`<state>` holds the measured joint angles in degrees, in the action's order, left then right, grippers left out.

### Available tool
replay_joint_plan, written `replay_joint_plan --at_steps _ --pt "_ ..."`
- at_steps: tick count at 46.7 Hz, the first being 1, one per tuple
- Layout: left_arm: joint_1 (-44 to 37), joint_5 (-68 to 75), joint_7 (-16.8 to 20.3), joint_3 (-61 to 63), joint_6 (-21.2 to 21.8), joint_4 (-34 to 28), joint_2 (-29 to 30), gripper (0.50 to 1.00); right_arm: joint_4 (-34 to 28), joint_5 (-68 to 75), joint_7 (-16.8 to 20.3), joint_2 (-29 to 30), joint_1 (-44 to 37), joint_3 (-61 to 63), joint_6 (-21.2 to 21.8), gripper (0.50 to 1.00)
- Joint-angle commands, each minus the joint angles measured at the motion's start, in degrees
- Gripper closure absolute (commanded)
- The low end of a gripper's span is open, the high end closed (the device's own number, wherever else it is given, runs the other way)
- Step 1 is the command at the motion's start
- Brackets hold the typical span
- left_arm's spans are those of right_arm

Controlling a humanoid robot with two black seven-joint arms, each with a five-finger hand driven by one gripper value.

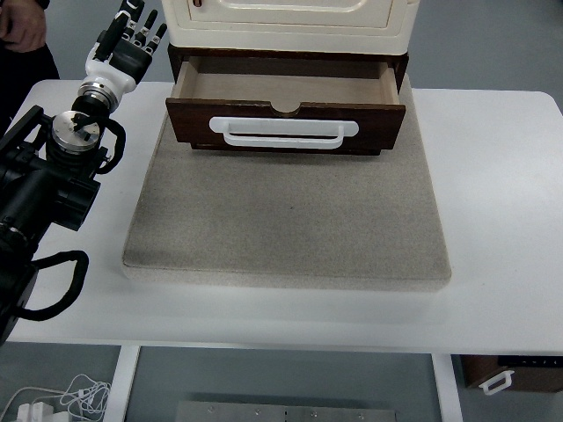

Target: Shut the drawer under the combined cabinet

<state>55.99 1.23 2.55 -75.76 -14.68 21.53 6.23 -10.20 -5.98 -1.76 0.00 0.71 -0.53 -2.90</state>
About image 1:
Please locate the white power adapter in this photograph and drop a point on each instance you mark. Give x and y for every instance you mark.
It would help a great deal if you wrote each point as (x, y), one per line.
(38, 412)

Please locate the dark wooden drawer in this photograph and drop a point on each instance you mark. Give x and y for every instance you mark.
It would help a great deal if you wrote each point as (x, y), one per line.
(288, 105)

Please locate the white table leg left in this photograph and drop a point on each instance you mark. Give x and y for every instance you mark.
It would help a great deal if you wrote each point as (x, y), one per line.
(123, 378)

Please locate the person in dark clothes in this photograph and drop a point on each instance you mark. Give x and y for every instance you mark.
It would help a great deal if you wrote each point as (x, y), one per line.
(25, 56)

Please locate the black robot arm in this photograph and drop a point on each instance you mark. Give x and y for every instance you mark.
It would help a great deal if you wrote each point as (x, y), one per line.
(49, 163)

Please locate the white drawer handle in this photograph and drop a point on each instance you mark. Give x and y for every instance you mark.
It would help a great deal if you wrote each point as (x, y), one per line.
(283, 133)

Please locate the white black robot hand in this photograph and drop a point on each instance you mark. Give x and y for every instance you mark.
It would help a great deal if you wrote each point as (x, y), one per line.
(117, 61)

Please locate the brown box with white handle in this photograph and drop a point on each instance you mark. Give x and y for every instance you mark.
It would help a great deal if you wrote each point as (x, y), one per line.
(526, 373)

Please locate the cream upper cabinet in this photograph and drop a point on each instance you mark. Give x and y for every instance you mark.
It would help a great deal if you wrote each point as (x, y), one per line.
(336, 27)

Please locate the white table leg right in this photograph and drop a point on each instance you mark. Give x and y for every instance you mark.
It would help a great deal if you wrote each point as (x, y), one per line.
(446, 387)

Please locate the white table leg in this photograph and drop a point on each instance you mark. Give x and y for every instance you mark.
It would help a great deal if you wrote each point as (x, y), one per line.
(123, 378)
(446, 387)

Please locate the grey fabric mat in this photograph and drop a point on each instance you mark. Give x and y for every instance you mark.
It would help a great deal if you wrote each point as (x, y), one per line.
(273, 220)

